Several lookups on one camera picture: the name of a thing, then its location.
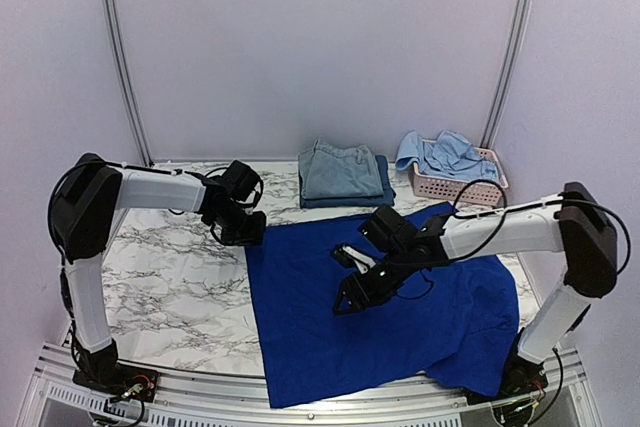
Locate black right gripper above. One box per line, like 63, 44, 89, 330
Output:
332, 246, 414, 316

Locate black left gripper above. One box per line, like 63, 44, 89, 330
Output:
210, 203, 266, 246

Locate royal blue printed t-shirt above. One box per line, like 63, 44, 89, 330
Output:
245, 215, 520, 398

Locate light blue shirt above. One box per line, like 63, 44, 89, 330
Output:
395, 131, 500, 182

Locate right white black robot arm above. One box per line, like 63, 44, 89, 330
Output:
332, 182, 632, 398

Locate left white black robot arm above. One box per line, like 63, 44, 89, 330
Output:
47, 153, 266, 392

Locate folded light blue jeans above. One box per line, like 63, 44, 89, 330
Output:
298, 139, 383, 200

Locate folded dark blue garment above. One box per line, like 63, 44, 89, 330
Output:
299, 155, 396, 209

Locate pink perforated plastic basket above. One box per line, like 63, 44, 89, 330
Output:
409, 148, 509, 207

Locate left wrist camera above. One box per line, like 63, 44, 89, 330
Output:
220, 160, 264, 208

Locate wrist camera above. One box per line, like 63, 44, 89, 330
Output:
220, 160, 264, 208
331, 244, 376, 274

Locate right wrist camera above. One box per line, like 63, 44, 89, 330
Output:
331, 244, 376, 274

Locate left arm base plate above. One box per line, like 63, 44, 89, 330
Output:
72, 364, 159, 403

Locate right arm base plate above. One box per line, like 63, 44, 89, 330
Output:
462, 368, 548, 405

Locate aluminium front rail frame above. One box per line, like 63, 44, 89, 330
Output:
13, 344, 604, 426

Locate left aluminium corner post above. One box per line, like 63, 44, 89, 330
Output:
103, 0, 154, 166

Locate aluminium corner post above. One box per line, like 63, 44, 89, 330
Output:
480, 0, 533, 149
103, 0, 154, 166

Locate right aluminium corner post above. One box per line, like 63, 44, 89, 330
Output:
480, 0, 533, 149

